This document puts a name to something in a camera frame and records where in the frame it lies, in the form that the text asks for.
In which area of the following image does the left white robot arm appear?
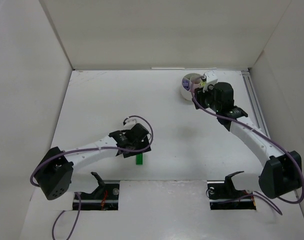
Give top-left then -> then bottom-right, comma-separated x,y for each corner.
31,123 -> 154,201

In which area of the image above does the white round divided container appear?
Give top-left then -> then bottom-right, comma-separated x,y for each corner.
180,73 -> 205,102

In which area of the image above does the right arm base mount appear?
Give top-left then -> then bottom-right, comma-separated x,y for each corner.
205,171 -> 257,211

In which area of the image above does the purple cable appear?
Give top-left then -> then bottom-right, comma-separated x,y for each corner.
190,74 -> 304,216
29,115 -> 154,240

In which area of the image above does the aluminium rail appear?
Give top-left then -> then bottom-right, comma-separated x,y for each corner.
241,70 -> 270,137

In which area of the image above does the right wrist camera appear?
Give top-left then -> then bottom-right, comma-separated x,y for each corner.
200,70 -> 218,88

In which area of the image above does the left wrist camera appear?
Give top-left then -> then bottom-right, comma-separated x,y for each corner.
123,117 -> 138,127

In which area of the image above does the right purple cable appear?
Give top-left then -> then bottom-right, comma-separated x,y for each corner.
190,74 -> 304,216

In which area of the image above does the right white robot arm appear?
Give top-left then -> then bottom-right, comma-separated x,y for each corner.
192,82 -> 304,204

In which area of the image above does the green long lego brick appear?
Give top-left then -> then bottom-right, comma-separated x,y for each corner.
135,153 -> 143,166

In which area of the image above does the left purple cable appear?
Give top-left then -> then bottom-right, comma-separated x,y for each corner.
29,115 -> 154,240

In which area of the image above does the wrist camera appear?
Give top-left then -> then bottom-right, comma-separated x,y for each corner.
123,117 -> 138,127
200,70 -> 218,88

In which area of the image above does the purple long lego brick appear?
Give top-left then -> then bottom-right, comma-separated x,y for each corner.
181,77 -> 191,91

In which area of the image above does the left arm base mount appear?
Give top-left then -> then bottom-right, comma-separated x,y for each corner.
72,172 -> 120,211

